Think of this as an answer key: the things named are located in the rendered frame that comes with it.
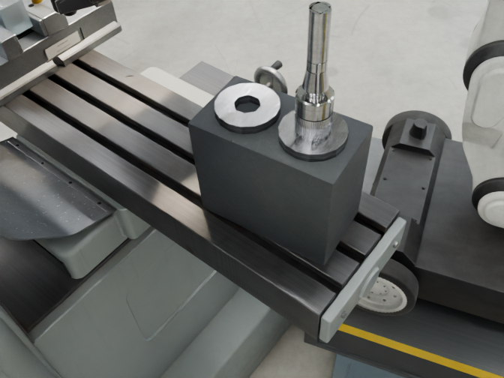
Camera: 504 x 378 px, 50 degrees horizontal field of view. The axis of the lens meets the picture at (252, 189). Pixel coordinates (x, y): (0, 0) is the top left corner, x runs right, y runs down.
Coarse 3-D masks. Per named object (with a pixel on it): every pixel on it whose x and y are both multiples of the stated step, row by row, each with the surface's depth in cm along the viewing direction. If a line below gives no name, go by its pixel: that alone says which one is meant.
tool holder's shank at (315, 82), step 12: (312, 12) 55; (324, 12) 55; (312, 24) 56; (324, 24) 55; (312, 36) 57; (324, 36) 57; (312, 48) 58; (324, 48) 58; (312, 60) 59; (324, 60) 59; (312, 72) 60; (324, 72) 60; (312, 84) 61; (324, 84) 61; (312, 96) 63
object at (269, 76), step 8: (272, 64) 150; (280, 64) 150; (256, 72) 152; (264, 72) 149; (272, 72) 148; (256, 80) 154; (264, 80) 153; (272, 80) 150; (280, 80) 148; (280, 88) 149
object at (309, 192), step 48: (240, 96) 73; (288, 96) 75; (192, 144) 75; (240, 144) 69; (288, 144) 67; (336, 144) 67; (240, 192) 77; (288, 192) 70; (336, 192) 67; (288, 240) 79; (336, 240) 78
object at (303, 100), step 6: (300, 90) 64; (330, 90) 64; (300, 96) 63; (306, 96) 63; (324, 96) 63; (330, 96) 63; (300, 102) 63; (306, 102) 63; (312, 102) 63; (318, 102) 63; (324, 102) 63; (330, 102) 63; (306, 108) 63; (312, 108) 63; (318, 108) 63; (324, 108) 63
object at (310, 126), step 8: (296, 104) 64; (296, 112) 65; (304, 112) 64; (312, 112) 63; (320, 112) 63; (328, 112) 64; (296, 120) 66; (304, 120) 65; (312, 120) 64; (320, 120) 64; (328, 120) 65; (296, 128) 67; (304, 128) 66; (312, 128) 65; (320, 128) 65; (328, 128) 66; (304, 136) 67; (312, 136) 66; (320, 136) 66
